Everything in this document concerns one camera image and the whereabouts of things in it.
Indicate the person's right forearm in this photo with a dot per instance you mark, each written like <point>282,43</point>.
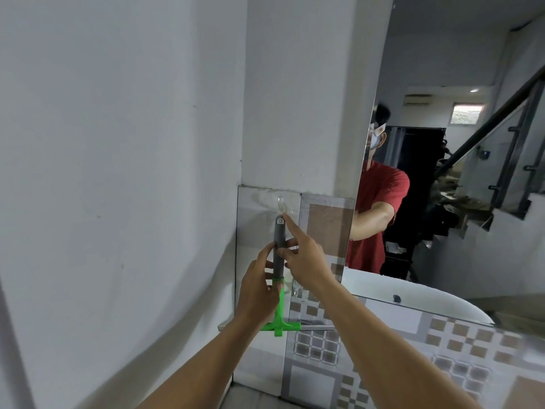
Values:
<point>391,345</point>

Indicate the person's left thumb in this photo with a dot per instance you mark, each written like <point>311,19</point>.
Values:
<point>266,253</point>

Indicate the large wall mirror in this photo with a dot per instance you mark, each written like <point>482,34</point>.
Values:
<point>460,144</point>

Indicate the clear plastic wall hook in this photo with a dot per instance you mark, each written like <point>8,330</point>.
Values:
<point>293,287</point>
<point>281,203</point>

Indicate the clear glass shelf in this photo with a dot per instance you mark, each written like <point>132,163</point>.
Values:
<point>226,324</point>

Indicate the person's left hand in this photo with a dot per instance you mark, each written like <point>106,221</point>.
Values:
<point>253,293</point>

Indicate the person's right hand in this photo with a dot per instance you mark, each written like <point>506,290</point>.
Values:
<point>311,261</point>

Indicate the person's right thumb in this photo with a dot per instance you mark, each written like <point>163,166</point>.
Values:
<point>288,252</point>

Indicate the person's left forearm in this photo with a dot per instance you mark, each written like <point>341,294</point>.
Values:
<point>200,366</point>

